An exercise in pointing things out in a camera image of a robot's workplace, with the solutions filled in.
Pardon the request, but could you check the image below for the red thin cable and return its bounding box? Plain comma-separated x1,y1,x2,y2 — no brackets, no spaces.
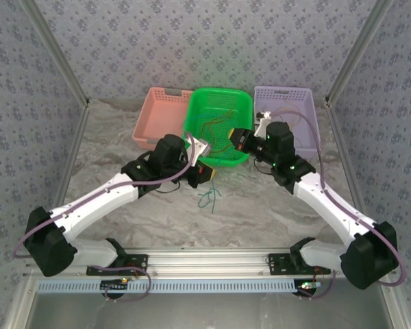
205,126,236,162

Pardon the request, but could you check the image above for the orange thin cable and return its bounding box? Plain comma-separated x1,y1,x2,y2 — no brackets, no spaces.
200,108,237,138

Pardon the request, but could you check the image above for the green thin cable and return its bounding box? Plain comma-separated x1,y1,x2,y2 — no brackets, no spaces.
208,186,223,215
197,190,215,209

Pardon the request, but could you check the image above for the yellow thin cable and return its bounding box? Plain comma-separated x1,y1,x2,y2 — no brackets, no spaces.
275,100,304,126

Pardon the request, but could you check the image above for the pink perforated plastic basket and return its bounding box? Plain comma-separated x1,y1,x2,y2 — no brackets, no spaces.
132,86,195,151

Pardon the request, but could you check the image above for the green mesh plastic basket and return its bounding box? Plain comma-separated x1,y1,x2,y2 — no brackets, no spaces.
182,87,254,169

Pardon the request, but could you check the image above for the purple perforated plastic basket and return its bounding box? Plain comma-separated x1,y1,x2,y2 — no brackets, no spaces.
253,86,322,159

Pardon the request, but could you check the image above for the small circuit board with LED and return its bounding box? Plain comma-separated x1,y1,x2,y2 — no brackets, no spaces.
295,280,322,295
100,279,130,292

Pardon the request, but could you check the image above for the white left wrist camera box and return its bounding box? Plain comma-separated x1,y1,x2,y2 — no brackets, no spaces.
184,132,212,167

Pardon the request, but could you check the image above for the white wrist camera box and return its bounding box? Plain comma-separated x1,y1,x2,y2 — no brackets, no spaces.
255,110,273,138
184,132,212,167

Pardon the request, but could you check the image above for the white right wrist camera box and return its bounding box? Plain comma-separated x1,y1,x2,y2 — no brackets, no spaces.
255,110,273,138

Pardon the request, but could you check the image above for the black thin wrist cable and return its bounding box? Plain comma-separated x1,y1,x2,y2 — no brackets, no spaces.
155,180,182,195
253,160,273,174

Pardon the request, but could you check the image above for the aluminium frame side bar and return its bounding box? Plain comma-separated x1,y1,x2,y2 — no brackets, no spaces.
3,101,91,329
325,99,407,329

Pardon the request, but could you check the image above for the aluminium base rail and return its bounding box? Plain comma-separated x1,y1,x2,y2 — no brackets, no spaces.
27,248,397,278

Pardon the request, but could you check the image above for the white slotted cable duct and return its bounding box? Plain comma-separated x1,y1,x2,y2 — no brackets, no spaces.
37,279,297,294

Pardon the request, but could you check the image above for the aluminium frame post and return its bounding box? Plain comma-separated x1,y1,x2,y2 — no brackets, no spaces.
324,0,395,106
20,0,91,107

